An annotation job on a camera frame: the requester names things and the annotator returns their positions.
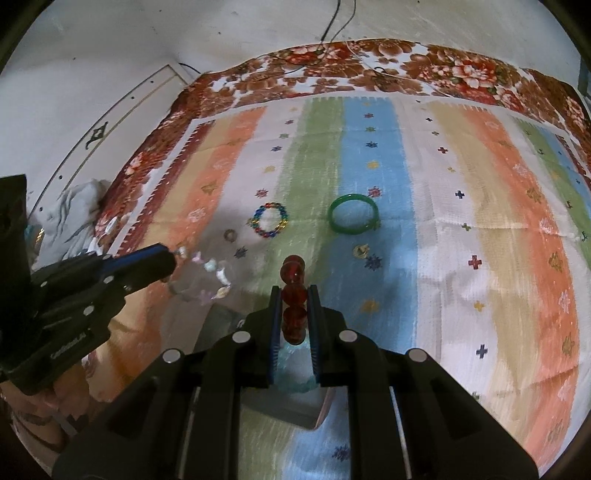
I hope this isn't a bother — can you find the striped pastel cloth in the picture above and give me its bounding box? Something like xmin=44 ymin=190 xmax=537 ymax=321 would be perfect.
xmin=110 ymin=95 xmax=591 ymax=480

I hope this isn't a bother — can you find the red bead bracelet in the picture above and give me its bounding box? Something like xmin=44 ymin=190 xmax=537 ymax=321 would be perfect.
xmin=281 ymin=254 xmax=309 ymax=346

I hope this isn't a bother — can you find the grey crumpled cloth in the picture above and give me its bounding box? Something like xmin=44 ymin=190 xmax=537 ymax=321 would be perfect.
xmin=27 ymin=178 xmax=112 ymax=278

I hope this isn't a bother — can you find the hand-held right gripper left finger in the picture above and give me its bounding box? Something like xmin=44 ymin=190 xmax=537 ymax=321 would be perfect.
xmin=52 ymin=285 xmax=283 ymax=480

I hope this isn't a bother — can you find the green bangle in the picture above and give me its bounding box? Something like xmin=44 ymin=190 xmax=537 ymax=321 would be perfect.
xmin=328 ymin=194 xmax=380 ymax=234

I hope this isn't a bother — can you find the red floral blanket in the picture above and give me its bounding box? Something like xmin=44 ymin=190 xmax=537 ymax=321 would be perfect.
xmin=90 ymin=39 xmax=591 ymax=259

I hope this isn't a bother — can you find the pearly clear bead bracelet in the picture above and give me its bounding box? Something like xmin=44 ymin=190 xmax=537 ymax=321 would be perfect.
xmin=172 ymin=246 xmax=233 ymax=304

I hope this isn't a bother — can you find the black wall cable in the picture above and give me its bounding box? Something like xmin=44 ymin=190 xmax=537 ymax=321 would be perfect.
xmin=318 ymin=0 xmax=357 ymax=45

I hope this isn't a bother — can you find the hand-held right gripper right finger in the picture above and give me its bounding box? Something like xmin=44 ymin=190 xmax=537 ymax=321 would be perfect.
xmin=307 ymin=284 xmax=540 ymax=480

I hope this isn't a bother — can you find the multicolour bead bracelet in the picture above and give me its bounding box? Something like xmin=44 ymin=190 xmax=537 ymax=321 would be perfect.
xmin=250 ymin=202 xmax=290 ymax=239

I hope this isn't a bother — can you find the white door panel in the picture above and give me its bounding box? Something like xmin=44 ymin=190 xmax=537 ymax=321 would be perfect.
xmin=27 ymin=62 xmax=200 ymax=222

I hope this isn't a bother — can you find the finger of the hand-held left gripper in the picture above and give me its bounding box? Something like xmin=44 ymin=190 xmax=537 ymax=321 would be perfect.
xmin=111 ymin=257 xmax=178 ymax=292
xmin=95 ymin=244 xmax=175 ymax=278

